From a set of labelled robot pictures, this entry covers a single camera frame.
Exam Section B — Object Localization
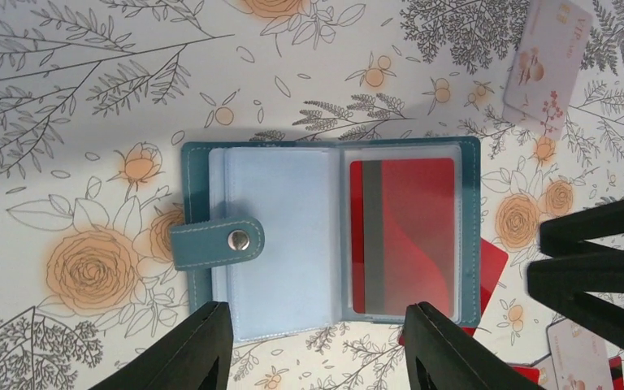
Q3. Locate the white floral card on table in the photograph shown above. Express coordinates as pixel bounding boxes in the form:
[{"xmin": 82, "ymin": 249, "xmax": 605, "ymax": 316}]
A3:
[{"xmin": 502, "ymin": 1, "xmax": 593, "ymax": 141}]

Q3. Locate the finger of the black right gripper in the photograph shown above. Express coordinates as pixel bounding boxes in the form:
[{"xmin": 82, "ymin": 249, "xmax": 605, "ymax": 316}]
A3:
[
  {"xmin": 526, "ymin": 250, "xmax": 624, "ymax": 350},
  {"xmin": 539, "ymin": 199, "xmax": 624, "ymax": 258}
]

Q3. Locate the red card with black stripe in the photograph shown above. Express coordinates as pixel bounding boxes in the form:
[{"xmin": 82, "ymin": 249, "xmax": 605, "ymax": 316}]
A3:
[{"xmin": 511, "ymin": 366, "xmax": 540, "ymax": 384}]

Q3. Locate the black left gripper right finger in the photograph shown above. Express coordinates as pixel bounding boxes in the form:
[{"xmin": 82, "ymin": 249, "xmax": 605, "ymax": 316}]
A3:
[{"xmin": 403, "ymin": 302, "xmax": 540, "ymax": 390}]

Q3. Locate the white floral card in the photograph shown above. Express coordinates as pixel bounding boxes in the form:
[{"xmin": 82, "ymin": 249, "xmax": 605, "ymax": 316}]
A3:
[
  {"xmin": 547, "ymin": 319, "xmax": 613, "ymax": 390},
  {"xmin": 502, "ymin": 1, "xmax": 593, "ymax": 141}
]

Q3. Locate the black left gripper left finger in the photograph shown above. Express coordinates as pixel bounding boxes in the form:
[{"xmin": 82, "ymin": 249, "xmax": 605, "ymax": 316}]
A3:
[{"xmin": 93, "ymin": 301, "xmax": 233, "ymax": 390}]

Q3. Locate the blue leather card holder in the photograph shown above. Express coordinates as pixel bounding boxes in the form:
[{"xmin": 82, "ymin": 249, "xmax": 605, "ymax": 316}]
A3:
[{"xmin": 169, "ymin": 136, "xmax": 481, "ymax": 341}]

